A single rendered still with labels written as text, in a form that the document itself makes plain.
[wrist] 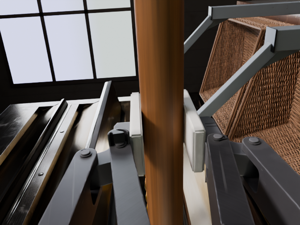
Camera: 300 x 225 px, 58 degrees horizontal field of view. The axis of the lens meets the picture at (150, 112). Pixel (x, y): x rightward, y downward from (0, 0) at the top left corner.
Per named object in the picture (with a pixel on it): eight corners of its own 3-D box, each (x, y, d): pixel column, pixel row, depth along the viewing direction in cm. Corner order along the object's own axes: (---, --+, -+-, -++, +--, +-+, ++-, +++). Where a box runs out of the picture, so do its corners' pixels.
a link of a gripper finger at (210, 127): (212, 158, 14) (268, 154, 14) (194, 116, 19) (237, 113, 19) (210, 181, 15) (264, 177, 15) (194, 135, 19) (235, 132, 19)
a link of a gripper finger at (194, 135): (193, 131, 15) (206, 130, 15) (177, 89, 22) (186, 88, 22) (192, 173, 17) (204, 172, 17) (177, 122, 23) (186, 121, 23)
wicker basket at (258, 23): (283, 134, 124) (223, 139, 124) (240, 92, 175) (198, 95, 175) (302, 23, 104) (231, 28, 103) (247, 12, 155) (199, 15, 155)
